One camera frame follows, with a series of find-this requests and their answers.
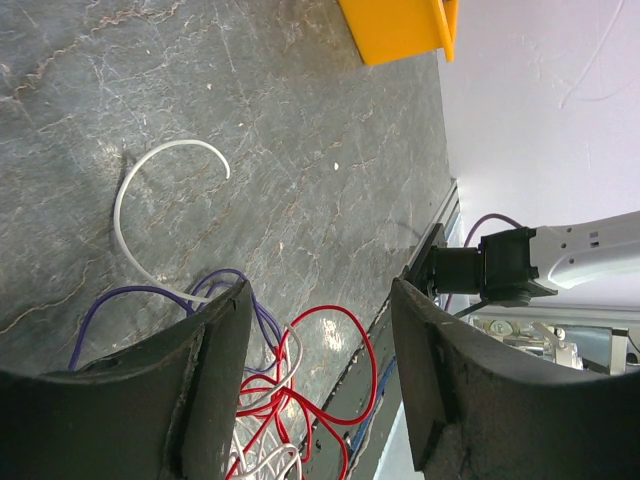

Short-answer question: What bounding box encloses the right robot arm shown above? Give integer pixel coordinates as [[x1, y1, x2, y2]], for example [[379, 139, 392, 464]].
[[427, 212, 639, 307]]

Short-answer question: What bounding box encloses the yellow plastic bin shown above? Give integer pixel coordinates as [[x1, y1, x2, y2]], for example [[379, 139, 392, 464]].
[[338, 0, 459, 66]]

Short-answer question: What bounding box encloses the red white wire bundle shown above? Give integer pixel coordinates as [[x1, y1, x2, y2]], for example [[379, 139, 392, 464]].
[[224, 304, 379, 480]]

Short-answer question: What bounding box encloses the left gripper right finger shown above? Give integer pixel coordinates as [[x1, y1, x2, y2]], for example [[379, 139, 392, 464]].
[[390, 278, 639, 479]]

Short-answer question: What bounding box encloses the purple wire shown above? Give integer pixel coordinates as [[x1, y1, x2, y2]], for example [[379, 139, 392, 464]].
[[68, 268, 284, 374]]

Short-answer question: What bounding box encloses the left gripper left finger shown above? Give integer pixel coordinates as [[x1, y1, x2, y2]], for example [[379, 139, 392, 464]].
[[1, 281, 252, 479]]

